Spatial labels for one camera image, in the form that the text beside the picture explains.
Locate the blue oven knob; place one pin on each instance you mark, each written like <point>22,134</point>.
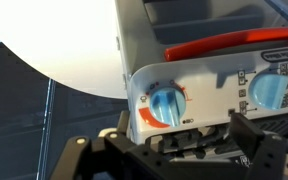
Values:
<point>167,106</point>
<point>269,91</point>

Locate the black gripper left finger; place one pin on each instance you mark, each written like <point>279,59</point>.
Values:
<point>84,160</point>

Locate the grey toy oven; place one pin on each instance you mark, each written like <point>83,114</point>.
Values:
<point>210,80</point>

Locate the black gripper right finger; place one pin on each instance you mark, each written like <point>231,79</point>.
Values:
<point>270,156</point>

